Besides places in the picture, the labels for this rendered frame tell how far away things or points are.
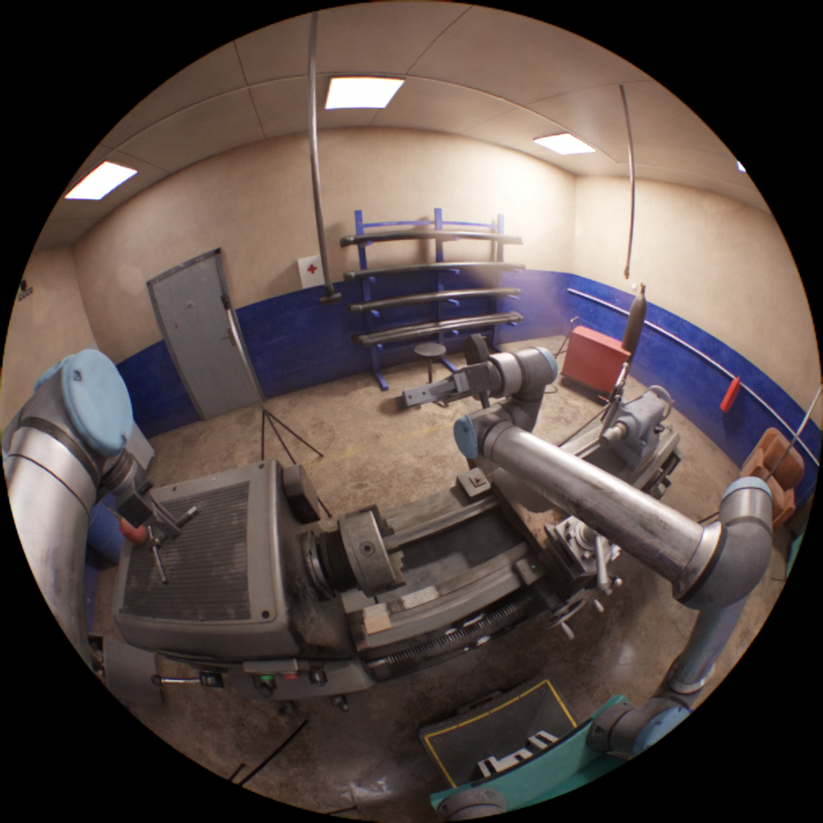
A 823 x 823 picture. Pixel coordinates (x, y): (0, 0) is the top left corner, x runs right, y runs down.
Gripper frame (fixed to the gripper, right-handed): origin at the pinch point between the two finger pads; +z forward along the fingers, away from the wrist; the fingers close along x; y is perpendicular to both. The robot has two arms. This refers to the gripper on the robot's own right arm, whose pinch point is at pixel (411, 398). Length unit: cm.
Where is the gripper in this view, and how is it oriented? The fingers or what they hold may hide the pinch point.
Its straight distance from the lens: 46.4
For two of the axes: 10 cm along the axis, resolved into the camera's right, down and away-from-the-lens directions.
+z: -9.3, 2.6, -2.5
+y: 2.7, 9.6, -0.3
